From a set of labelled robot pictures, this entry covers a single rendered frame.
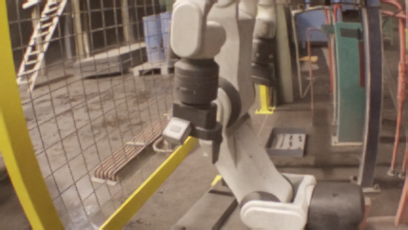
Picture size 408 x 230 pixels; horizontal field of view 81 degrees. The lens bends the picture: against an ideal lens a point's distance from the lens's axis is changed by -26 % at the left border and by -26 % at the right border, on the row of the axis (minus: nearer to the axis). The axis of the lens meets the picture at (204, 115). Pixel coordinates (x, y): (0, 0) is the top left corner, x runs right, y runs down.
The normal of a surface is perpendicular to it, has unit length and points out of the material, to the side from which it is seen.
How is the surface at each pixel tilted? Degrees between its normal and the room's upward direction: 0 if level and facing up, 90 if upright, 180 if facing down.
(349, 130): 90
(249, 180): 90
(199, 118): 90
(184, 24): 90
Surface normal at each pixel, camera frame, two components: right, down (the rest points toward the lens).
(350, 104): -0.33, 0.33
